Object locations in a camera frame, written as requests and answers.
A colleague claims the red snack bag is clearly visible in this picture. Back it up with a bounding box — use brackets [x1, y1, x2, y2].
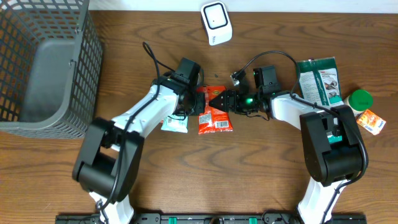
[197, 86, 233, 134]

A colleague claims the white small packet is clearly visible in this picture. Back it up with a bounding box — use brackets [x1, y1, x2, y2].
[161, 114, 188, 133]

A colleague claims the green white 3M package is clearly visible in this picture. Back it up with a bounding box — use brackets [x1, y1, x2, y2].
[297, 57, 343, 107]

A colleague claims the green lid jar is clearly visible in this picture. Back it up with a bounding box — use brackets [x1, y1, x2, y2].
[343, 89, 373, 116]

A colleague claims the orange Kleenex tissue pack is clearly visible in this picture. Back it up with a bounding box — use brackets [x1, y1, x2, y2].
[357, 110, 386, 135]

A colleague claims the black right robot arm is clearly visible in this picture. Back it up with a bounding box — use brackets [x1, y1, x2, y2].
[209, 81, 369, 223]

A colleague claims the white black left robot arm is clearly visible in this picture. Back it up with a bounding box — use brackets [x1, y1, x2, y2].
[72, 58, 205, 223]

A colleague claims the white barcode scanner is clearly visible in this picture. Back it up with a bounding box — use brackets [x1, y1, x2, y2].
[200, 1, 233, 46]

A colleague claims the grey mesh basket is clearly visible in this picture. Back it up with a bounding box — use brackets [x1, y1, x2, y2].
[1, 0, 104, 139]

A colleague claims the black mounting rail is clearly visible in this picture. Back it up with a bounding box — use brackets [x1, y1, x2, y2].
[55, 212, 368, 224]

